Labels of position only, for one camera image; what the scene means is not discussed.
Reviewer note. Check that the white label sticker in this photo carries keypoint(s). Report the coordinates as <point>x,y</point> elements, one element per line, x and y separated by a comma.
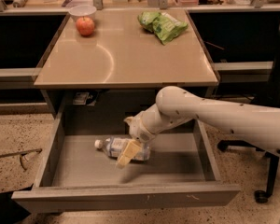
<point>80,98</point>

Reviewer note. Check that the open grey drawer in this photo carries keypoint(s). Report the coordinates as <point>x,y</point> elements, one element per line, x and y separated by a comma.
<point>75,176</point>

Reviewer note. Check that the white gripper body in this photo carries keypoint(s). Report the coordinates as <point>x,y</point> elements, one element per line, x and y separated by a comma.
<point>136,130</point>

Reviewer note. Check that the black office chair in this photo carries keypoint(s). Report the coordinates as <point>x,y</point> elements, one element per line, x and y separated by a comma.
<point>268,97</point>

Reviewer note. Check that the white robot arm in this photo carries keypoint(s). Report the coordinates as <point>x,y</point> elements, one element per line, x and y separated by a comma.
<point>259,126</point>

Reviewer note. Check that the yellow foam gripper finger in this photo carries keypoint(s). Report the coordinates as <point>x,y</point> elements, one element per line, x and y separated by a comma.
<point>128,153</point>

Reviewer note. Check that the white plastic bowl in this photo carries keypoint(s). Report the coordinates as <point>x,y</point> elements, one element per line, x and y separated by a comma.
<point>82,11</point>

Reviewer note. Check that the grey cabinet with counter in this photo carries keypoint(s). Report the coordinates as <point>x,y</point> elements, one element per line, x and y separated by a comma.
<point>122,55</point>

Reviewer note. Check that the green chip bag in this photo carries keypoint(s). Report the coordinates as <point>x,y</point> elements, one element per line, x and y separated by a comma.
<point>164,26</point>

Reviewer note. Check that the thin rod on floor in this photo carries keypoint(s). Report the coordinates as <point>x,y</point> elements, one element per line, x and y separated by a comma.
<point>22,155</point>

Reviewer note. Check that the blue plastic water bottle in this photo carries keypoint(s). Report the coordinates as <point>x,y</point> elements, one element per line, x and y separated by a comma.
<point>113,146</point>

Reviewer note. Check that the red apple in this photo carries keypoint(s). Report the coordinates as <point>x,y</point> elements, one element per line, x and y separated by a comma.
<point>85,26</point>

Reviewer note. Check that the black object bottom left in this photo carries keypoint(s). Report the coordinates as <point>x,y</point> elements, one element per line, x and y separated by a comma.
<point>10,211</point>

